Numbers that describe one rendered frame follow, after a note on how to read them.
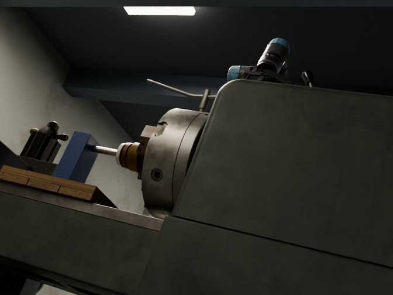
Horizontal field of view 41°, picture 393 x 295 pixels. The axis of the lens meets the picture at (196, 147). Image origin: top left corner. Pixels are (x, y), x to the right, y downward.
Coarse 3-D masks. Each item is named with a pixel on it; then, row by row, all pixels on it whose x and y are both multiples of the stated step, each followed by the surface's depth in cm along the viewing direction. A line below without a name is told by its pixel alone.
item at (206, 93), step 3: (204, 90) 153; (207, 90) 153; (204, 93) 152; (207, 93) 152; (210, 93) 153; (204, 96) 152; (207, 96) 152; (204, 99) 152; (207, 99) 152; (201, 102) 151; (204, 102) 151; (207, 102) 152; (201, 105) 151; (204, 105) 151; (207, 105) 152; (201, 108) 151; (204, 108) 151; (201, 111) 151
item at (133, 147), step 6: (126, 144) 151; (132, 144) 150; (138, 144) 150; (120, 150) 150; (126, 150) 149; (132, 150) 148; (120, 156) 150; (126, 156) 149; (132, 156) 148; (138, 156) 147; (120, 162) 150; (126, 162) 149; (132, 162) 148; (138, 162) 148; (126, 168) 152; (132, 168) 149; (138, 168) 148
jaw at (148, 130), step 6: (150, 126) 139; (162, 126) 136; (144, 132) 138; (150, 132) 138; (156, 132) 136; (162, 132) 135; (144, 138) 138; (144, 144) 141; (138, 150) 145; (144, 150) 143
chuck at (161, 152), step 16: (176, 112) 140; (192, 112) 140; (176, 128) 134; (160, 144) 132; (176, 144) 131; (144, 160) 133; (160, 160) 131; (144, 176) 133; (144, 192) 135; (160, 192) 132; (160, 208) 136
